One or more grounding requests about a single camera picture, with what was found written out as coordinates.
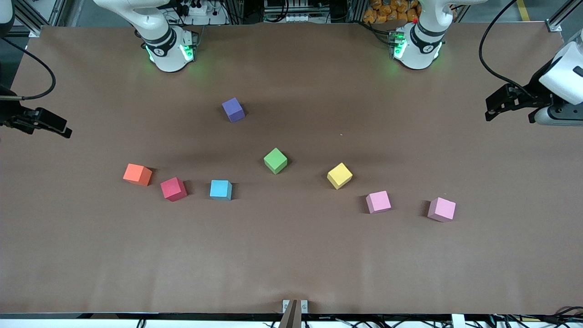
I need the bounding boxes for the red foam cube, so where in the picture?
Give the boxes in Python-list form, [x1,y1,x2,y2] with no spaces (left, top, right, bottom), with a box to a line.
[160,177,188,202]

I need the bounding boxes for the pink foam cube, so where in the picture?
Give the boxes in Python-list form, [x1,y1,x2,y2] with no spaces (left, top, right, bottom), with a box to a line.
[427,197,456,223]
[366,190,392,215]

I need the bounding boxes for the purple foam cube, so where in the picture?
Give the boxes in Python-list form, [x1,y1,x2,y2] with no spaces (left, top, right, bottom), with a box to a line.
[222,97,246,123]

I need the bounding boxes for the yellow foam cube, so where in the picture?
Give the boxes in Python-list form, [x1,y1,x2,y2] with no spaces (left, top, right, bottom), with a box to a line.
[327,163,353,190]

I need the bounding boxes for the green foam cube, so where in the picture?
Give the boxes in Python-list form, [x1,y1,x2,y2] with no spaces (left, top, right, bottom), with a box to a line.
[263,147,288,175]

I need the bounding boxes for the orange foam cube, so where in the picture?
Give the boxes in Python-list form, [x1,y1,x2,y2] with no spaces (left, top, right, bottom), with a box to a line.
[123,163,153,186]

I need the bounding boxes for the bag of orange items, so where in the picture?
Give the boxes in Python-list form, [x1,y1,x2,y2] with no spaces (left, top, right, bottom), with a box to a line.
[363,0,422,24]

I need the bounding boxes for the blue foam cube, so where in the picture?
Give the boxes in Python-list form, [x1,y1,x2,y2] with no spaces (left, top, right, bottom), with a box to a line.
[210,179,233,201]

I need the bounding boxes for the white power strip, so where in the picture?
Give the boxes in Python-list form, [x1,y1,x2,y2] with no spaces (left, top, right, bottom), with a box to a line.
[179,0,218,17]

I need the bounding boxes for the grey electronics box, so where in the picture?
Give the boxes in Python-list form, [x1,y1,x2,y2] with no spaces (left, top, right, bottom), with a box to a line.
[263,0,316,23]

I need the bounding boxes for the brown paper table cover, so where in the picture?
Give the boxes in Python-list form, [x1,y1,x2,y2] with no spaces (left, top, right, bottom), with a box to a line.
[0,22,583,315]

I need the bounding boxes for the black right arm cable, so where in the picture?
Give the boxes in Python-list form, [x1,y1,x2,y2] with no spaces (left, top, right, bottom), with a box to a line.
[0,36,56,100]

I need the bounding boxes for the aluminium frame profile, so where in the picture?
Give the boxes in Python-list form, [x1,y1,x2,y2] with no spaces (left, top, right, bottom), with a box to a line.
[547,0,583,32]
[13,0,66,38]

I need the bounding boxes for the black cable bundle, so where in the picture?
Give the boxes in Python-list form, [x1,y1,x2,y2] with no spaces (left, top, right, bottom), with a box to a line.
[478,307,583,328]

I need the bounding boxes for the small metal bracket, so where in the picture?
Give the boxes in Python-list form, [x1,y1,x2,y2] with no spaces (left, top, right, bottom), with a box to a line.
[282,299,309,315]

